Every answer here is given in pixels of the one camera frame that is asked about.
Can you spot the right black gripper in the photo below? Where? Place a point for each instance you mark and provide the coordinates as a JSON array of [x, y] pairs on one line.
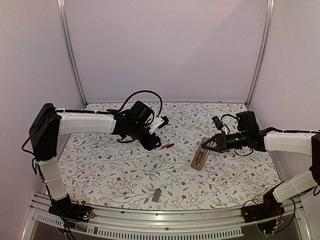
[[222, 141]]

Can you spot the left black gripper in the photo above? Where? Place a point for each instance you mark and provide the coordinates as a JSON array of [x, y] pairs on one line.
[[150, 144]]

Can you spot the orange battery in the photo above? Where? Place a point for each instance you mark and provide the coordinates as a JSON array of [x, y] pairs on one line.
[[165, 146]]

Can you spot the beige remote control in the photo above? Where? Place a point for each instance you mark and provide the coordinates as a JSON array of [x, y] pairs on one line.
[[200, 156]]

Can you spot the beige battery cover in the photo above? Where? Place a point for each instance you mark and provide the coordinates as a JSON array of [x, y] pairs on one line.
[[156, 195]]

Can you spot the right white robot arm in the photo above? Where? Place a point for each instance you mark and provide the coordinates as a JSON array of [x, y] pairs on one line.
[[272, 139]]

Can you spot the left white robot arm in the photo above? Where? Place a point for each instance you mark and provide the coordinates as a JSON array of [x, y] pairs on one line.
[[139, 123]]

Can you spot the floral patterned table mat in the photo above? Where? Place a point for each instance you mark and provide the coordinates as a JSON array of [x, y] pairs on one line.
[[97, 169]]

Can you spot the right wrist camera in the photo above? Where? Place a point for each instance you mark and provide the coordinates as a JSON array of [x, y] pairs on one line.
[[220, 126]]

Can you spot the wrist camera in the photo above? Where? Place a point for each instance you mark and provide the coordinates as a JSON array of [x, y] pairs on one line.
[[158, 123], [220, 126]]

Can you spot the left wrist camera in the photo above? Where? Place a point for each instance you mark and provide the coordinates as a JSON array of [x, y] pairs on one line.
[[158, 123]]

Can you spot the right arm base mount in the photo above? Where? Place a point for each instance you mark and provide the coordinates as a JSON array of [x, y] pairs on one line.
[[269, 208]]

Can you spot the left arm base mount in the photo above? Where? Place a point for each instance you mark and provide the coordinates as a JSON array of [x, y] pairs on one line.
[[71, 211]]

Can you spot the front aluminium rail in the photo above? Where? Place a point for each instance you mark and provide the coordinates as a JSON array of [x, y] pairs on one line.
[[111, 223]]

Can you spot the right aluminium frame post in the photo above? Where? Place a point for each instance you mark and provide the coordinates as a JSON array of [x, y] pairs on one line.
[[270, 4]]

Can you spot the aluminium frame post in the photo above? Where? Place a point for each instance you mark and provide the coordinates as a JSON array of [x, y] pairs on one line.
[[270, 4], [61, 5]]

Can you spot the left aluminium frame post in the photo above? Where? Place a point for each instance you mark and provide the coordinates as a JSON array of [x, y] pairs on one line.
[[61, 5]]

